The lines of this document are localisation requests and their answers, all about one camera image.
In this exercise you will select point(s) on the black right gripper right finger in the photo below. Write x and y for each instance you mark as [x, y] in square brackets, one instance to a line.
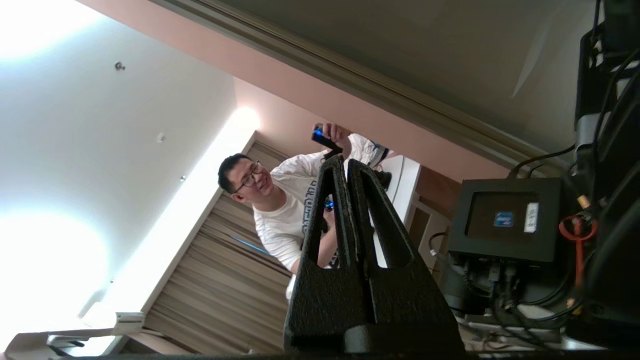
[410, 310]

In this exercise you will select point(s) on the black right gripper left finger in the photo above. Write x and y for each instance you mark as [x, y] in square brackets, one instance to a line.
[325, 310]

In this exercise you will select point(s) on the operator's bare hand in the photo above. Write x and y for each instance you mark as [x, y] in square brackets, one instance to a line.
[342, 140]

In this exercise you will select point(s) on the man's upper body white t-shirt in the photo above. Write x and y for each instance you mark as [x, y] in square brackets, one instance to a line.
[280, 220]

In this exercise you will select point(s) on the brown striped curtain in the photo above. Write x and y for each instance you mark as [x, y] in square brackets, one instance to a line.
[225, 295]

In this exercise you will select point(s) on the black blue handheld controller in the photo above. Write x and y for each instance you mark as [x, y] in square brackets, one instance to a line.
[328, 204]
[322, 137]

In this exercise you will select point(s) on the black mini computer box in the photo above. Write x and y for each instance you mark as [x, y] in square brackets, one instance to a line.
[505, 220]

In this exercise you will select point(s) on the white ceiling smoke detector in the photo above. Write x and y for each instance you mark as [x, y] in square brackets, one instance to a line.
[160, 137]

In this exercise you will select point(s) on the white angular ceiling fixture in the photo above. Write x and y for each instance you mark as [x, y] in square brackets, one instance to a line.
[75, 335]

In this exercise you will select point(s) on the black robot torso column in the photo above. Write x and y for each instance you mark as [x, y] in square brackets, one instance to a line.
[615, 150]

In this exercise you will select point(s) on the ceiling sprinkler head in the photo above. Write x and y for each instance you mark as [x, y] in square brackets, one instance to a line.
[119, 65]

